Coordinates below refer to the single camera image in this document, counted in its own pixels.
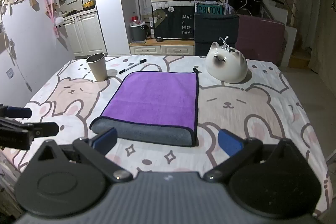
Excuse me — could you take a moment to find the pink wall strap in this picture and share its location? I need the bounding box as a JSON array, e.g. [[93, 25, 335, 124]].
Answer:
[[41, 0, 63, 38]]

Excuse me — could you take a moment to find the white ceramic cat figure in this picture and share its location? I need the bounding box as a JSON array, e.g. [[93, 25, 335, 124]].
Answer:
[[205, 35, 248, 83]]

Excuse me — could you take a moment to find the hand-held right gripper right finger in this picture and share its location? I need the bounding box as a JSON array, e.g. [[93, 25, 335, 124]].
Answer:
[[203, 129, 303, 183]]

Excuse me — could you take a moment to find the black printed cloth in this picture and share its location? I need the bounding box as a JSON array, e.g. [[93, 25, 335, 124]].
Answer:
[[153, 5, 196, 39]]

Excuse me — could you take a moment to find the purple and grey towel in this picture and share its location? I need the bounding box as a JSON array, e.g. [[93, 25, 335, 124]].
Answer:
[[90, 71, 200, 148]]

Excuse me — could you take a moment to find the teal sign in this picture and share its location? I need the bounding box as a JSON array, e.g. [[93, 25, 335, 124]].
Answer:
[[197, 4, 223, 15]]

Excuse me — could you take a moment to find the black marker pen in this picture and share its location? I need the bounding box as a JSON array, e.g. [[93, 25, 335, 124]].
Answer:
[[118, 59, 147, 74]]

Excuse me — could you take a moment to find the grey trash bin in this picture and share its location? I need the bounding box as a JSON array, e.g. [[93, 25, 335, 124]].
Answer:
[[131, 24, 147, 42]]

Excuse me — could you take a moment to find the low wood-topped cabinet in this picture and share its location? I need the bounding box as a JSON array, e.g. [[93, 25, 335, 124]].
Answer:
[[129, 38, 195, 56]]

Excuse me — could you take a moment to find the white kitchen cabinet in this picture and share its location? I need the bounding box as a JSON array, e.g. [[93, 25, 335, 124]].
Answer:
[[63, 10, 107, 58]]

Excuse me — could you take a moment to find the bunny printed tablecloth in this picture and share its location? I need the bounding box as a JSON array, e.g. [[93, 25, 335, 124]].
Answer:
[[0, 55, 334, 219]]

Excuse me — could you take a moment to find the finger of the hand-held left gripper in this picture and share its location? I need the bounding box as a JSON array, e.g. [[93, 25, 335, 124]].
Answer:
[[23, 122, 59, 138], [0, 105, 32, 119]]

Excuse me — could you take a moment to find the dark blue chair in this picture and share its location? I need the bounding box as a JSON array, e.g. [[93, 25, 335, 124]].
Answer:
[[194, 13, 240, 57]]

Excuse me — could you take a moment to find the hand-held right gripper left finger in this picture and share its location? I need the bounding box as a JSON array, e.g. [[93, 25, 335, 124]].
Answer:
[[34, 127, 133, 184]]

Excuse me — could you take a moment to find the maroon chair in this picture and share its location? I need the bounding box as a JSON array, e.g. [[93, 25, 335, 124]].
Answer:
[[236, 14, 286, 67]]

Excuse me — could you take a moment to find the metal cup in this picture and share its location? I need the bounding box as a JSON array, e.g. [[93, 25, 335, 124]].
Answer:
[[86, 53, 109, 82]]

